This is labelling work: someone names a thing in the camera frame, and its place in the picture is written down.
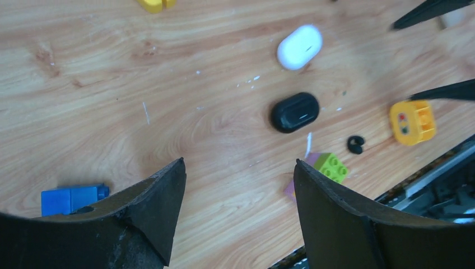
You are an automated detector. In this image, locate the yellow triangular toy block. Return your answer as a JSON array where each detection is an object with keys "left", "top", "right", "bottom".
[{"left": 136, "top": 0, "right": 176, "bottom": 13}]

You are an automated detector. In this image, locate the blue toy brick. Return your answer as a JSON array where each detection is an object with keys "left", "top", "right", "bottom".
[{"left": 41, "top": 184, "right": 110, "bottom": 217}]

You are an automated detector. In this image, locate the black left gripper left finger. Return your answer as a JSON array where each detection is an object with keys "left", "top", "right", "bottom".
[{"left": 1, "top": 158, "right": 187, "bottom": 268}]

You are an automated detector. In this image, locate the black earbud near front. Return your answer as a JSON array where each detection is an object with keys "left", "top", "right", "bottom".
[{"left": 347, "top": 136, "right": 365, "bottom": 155}]

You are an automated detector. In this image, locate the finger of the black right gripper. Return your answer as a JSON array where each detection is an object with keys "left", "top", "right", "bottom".
[
  {"left": 408, "top": 79, "right": 474, "bottom": 101},
  {"left": 390, "top": 0, "right": 474, "bottom": 30}
]

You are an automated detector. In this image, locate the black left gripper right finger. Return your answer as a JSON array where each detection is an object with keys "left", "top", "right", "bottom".
[{"left": 294, "top": 160, "right": 474, "bottom": 268}]

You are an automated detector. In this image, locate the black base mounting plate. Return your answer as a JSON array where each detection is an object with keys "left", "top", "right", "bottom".
[{"left": 274, "top": 138, "right": 474, "bottom": 268}]

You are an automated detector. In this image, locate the orange green toy brick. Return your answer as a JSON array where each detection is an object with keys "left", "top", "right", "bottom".
[{"left": 304, "top": 152, "right": 348, "bottom": 184}]

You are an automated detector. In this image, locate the orange arch toy block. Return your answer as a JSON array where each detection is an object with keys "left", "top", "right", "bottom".
[{"left": 389, "top": 100, "right": 436, "bottom": 146}]

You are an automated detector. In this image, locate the black earbud charging case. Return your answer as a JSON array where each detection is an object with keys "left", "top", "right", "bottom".
[{"left": 269, "top": 92, "right": 320, "bottom": 133}]

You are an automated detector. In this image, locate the white earbud charging case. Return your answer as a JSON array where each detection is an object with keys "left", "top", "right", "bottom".
[{"left": 277, "top": 24, "right": 323, "bottom": 71}]

